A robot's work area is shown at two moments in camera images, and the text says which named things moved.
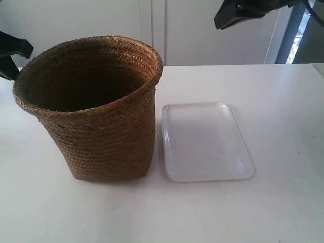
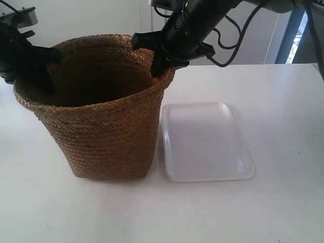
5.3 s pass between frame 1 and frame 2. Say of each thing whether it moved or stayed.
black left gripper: moved
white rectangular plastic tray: stayed
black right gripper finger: moved
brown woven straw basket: stayed
